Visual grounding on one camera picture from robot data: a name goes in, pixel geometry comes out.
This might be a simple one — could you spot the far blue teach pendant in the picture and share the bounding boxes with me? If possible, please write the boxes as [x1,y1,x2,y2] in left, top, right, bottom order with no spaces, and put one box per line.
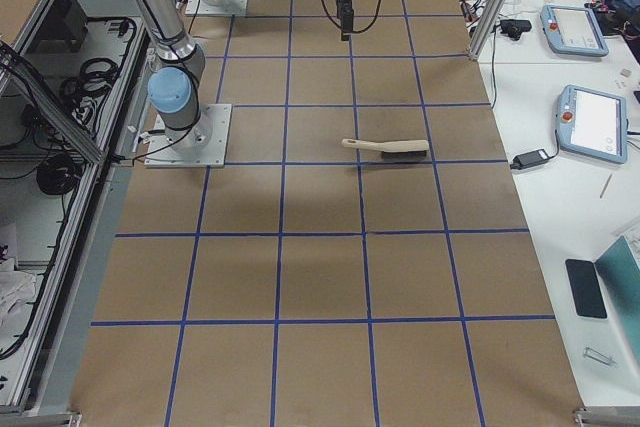
[540,5,609,57]

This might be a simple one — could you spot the white crumpled cloth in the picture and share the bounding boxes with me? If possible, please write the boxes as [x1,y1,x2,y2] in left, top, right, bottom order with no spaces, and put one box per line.
[0,258,36,323]

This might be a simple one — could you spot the black smartphone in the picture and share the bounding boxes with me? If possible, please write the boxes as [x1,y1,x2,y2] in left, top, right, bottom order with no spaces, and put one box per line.
[565,259,607,319]

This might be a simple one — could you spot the blue teach pendant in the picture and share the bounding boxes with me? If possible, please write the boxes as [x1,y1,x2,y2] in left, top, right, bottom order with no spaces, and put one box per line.
[555,85,628,165]
[540,5,609,57]

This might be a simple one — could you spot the near blue teach pendant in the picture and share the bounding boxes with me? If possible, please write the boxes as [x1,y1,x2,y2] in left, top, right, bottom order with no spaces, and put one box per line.
[555,85,628,165]

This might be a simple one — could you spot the black power adapter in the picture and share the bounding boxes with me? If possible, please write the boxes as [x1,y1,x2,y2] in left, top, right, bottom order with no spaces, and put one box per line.
[510,149,551,170]

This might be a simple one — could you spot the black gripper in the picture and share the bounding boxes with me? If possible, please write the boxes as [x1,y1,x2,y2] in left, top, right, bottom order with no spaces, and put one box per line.
[336,0,354,41]

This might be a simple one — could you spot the beige hand brush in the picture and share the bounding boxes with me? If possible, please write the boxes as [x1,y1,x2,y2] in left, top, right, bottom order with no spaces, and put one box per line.
[341,139,430,160]

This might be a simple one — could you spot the teal notebook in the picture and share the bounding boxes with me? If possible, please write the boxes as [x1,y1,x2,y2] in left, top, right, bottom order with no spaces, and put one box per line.
[595,236,639,358]

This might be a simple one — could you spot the black webcam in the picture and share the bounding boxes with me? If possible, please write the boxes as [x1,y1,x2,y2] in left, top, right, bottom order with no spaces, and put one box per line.
[499,19,532,41]

